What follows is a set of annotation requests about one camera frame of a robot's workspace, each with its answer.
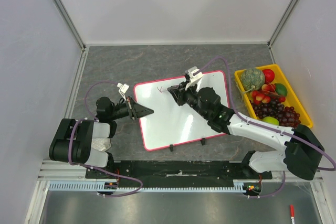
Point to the dark purple grape bunch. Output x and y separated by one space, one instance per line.
287 116

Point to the pink framed whiteboard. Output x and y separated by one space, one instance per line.
170 123

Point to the red marker pen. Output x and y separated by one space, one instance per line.
292 214

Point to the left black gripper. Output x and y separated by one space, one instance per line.
136 110

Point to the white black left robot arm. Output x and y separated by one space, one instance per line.
72 142

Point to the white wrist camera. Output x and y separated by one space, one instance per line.
193 75
123 88

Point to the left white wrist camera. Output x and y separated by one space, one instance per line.
123 88

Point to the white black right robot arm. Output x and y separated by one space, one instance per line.
295 150

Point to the green lime fruit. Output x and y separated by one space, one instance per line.
281 89

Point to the green netted melon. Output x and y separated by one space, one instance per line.
252 79

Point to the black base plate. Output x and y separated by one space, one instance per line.
147 171

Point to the white slotted cable duct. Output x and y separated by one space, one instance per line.
171 185

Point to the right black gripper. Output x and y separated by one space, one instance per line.
181 94

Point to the crumpled clear plastic bag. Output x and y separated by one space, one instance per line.
101 144

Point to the red apple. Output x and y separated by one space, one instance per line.
269 75

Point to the green apple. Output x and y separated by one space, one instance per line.
271 120

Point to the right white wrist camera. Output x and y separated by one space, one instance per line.
193 75

